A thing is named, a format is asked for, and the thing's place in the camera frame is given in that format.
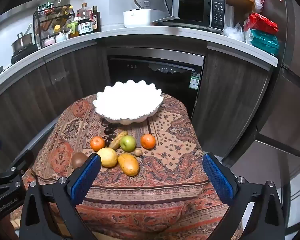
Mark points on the black stove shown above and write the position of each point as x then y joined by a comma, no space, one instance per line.
22,55

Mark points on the dark wood base cabinet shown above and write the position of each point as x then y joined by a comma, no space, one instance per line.
230,92
40,92

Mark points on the patterned red tablecloth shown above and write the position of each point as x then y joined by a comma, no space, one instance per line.
165,192

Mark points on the yellow lid bottle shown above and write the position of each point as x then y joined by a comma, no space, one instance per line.
57,30

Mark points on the white rice cooker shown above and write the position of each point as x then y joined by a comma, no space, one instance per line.
137,18

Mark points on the small pale blue jar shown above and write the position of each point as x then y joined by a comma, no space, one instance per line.
60,38

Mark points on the silver microwave oven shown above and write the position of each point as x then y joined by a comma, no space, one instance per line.
192,7

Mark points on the white scalloped bowl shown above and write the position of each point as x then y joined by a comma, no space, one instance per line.
127,100

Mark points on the steel cooking pot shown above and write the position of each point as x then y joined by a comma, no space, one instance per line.
22,43

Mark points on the teal plastic bag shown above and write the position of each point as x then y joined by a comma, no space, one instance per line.
262,42

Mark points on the small round brown fruit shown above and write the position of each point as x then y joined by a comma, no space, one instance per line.
137,152

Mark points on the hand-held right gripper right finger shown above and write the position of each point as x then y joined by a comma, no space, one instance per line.
218,177

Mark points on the orange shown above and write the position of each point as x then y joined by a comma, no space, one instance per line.
148,141
97,144

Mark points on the spotted yellow banana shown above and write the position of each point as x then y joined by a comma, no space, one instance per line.
117,141

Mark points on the yellow mango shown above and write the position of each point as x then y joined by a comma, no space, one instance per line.
128,165

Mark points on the clear plastic bags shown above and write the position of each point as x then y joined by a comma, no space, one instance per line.
232,32

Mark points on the red plastic bag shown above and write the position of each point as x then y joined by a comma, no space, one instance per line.
261,23

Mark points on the yellow pear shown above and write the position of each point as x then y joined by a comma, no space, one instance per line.
107,157

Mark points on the dark bottle with red label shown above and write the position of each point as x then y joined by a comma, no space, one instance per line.
96,20

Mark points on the green lid jar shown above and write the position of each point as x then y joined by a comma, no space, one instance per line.
72,30

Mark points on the brown kiwi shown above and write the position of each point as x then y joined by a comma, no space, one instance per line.
78,159

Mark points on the small pink jar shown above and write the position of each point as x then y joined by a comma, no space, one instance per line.
49,41

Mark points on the white label soy sauce bottle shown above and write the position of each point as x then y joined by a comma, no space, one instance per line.
85,27

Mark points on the dark grey refrigerator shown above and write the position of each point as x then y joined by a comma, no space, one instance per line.
290,92

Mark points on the black built-in dishwasher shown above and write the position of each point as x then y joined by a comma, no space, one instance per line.
152,80

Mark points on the dark purple grape bunch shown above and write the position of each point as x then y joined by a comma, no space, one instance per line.
108,137

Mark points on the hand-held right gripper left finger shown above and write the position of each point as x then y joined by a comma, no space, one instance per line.
86,177

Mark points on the green apple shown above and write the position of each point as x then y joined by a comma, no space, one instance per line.
128,143

